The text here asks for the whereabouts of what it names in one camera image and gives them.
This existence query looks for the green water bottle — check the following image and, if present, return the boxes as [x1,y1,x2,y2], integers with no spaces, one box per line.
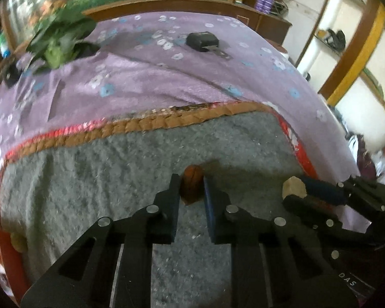
[0,29,11,58]

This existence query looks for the brown walnut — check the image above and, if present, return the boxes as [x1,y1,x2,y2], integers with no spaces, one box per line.
[180,165,203,206]

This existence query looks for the purple floral tablecloth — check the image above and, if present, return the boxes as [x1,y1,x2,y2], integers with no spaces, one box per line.
[0,11,361,232]

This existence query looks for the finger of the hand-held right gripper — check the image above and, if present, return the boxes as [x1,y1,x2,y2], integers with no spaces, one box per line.
[302,176,347,206]
[282,196,344,233]

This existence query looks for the grey felt mat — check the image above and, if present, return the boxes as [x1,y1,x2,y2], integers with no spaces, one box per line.
[0,101,318,308]

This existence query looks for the wooden aquarium cabinet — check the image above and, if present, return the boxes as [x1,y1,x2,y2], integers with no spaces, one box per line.
[83,0,292,45]

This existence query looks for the black shoes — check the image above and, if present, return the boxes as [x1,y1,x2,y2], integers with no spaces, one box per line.
[317,29,347,52]

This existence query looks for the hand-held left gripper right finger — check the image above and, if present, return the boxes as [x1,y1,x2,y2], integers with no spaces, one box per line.
[203,176,350,308]

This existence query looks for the small black tape measure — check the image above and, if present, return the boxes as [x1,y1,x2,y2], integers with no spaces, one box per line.
[185,31,233,61]

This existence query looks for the green potted plant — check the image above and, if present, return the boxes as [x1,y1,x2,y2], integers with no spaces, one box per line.
[26,3,100,69]

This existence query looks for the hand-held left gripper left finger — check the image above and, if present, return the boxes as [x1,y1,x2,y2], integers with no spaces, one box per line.
[21,173,180,308]

